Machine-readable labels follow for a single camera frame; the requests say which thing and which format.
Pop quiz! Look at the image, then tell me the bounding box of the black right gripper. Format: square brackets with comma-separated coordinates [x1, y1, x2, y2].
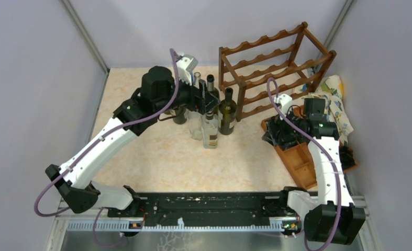
[262, 104, 308, 146]

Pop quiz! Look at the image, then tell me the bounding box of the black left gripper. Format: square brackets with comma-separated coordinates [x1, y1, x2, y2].
[155, 71, 221, 115]

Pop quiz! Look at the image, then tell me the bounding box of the clear whisky bottle black label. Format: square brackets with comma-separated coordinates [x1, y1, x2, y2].
[202, 112, 218, 149]

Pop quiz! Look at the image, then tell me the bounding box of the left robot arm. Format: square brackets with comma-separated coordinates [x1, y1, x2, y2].
[46, 66, 219, 216]

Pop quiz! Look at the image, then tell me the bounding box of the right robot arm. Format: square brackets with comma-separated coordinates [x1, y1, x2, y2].
[262, 96, 365, 248]

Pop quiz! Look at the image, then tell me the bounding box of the green wine bottle grey capsule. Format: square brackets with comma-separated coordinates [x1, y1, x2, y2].
[206, 74, 220, 101]

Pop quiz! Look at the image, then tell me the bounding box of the clear empty glass bottle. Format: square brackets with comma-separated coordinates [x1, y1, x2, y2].
[187, 72, 203, 141]

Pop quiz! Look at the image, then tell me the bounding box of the green wine bottle dark label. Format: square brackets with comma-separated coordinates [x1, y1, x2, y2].
[171, 107, 187, 124]

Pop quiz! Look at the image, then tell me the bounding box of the wooden wine rack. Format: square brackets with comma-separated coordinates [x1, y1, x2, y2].
[218, 21, 337, 122]

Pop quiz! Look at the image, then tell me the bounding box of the wooden compartment tray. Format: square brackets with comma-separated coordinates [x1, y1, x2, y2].
[260, 105, 359, 190]

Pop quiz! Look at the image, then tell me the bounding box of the dinosaur print cloth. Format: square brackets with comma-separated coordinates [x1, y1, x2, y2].
[293, 75, 354, 145]

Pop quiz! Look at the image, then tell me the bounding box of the black rolled belt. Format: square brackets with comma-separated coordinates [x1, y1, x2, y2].
[339, 145, 356, 170]

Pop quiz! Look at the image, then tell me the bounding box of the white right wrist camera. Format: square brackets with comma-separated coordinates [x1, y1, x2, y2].
[273, 94, 293, 115]

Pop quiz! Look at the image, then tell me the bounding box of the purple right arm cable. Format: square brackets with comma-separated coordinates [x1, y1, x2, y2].
[266, 77, 342, 251]

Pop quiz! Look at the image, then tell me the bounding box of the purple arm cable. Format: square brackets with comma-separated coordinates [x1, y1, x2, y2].
[266, 77, 342, 251]
[35, 48, 181, 218]

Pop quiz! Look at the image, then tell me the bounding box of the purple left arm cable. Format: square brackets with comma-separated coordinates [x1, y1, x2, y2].
[35, 48, 181, 218]

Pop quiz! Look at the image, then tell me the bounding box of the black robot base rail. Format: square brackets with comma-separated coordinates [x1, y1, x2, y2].
[107, 190, 301, 229]

